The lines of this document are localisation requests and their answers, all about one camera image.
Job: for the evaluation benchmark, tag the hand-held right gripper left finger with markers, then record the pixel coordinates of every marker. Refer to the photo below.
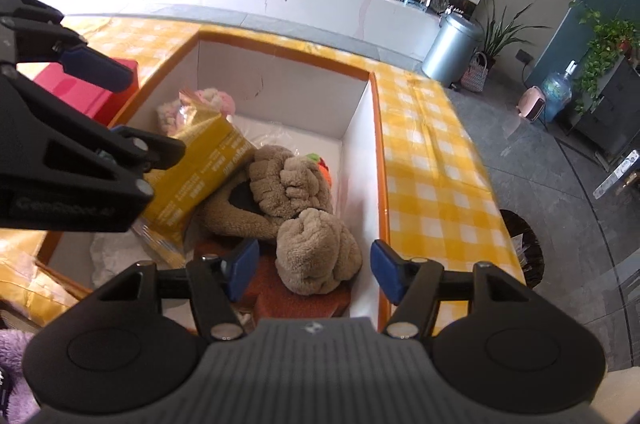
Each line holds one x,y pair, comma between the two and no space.
242,269

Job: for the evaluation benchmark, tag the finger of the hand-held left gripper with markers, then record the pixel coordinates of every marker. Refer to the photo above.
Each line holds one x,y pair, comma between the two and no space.
100,67
150,149

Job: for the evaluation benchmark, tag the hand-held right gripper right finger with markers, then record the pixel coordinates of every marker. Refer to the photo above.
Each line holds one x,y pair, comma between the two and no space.
387,269

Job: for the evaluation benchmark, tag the yellow packet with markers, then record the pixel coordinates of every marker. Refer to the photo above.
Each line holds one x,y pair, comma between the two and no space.
200,174

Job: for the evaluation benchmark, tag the brown plush toy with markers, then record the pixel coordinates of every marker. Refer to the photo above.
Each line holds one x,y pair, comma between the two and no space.
310,249

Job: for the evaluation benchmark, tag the pink fluffy toy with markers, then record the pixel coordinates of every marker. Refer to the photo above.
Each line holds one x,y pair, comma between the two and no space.
215,97

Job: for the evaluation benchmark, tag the orange green plush toy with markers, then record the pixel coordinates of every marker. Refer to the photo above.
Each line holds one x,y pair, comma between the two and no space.
325,169

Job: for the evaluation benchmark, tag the orange cardboard box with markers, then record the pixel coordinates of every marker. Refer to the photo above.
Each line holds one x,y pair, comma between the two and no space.
280,94

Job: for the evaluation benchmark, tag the red square box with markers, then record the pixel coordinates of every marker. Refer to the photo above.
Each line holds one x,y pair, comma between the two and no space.
90,97

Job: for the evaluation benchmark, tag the yellow checkered tablecloth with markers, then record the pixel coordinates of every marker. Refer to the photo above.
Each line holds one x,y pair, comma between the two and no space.
430,164

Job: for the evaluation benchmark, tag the woven basket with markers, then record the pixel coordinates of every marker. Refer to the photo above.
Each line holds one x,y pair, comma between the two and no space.
473,74

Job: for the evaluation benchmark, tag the pink space heater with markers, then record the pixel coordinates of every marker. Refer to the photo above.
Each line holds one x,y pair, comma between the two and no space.
532,104

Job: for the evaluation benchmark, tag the silver trash can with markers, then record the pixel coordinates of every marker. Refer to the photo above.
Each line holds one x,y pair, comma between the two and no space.
450,49

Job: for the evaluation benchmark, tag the blue water bottle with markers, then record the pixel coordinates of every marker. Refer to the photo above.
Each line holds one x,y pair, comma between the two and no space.
556,92

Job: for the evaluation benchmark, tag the long-leaf potted plant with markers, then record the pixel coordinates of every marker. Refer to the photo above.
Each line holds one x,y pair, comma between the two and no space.
500,34

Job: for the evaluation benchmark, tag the dark cabinet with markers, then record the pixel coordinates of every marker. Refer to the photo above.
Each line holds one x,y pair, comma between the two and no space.
615,109

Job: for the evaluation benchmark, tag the leafy green plant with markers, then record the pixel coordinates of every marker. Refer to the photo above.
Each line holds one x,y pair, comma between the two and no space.
607,49

